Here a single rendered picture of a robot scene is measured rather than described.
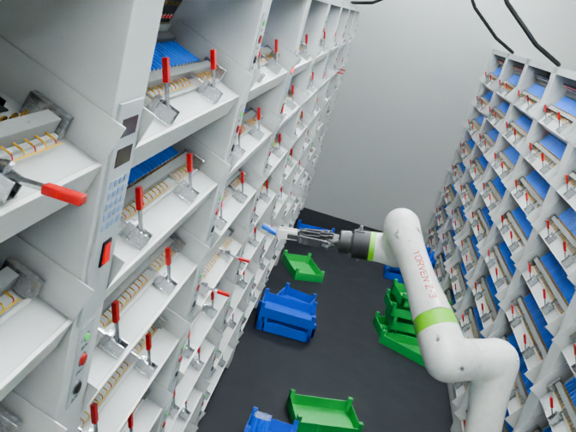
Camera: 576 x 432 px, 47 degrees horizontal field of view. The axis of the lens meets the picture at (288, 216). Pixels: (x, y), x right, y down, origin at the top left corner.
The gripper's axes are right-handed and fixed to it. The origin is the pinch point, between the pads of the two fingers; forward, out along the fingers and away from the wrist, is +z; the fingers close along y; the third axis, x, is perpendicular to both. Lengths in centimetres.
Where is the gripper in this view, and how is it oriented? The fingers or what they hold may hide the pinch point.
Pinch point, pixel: (287, 233)
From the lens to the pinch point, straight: 214.1
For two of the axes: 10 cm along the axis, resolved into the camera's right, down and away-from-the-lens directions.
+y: -1.5, 2.7, -9.5
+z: -9.8, -1.5, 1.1
